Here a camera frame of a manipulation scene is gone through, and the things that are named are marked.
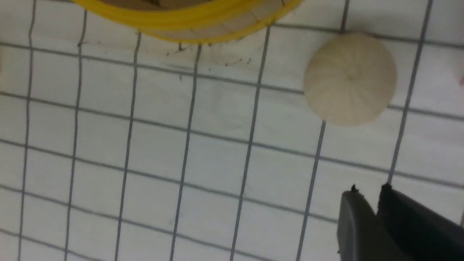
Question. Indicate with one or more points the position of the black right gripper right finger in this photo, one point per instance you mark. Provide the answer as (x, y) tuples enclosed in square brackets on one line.
[(419, 232)]

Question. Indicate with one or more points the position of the bamboo steamer tray yellow rim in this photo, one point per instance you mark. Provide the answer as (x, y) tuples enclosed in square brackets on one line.
[(193, 21)]

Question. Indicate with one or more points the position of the white grid tablecloth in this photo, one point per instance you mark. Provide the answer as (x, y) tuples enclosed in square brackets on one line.
[(116, 146)]

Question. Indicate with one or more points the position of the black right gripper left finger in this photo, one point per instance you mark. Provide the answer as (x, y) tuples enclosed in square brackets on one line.
[(360, 234)]

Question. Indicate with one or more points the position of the beige bun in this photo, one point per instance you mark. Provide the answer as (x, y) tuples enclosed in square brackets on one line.
[(350, 80)]

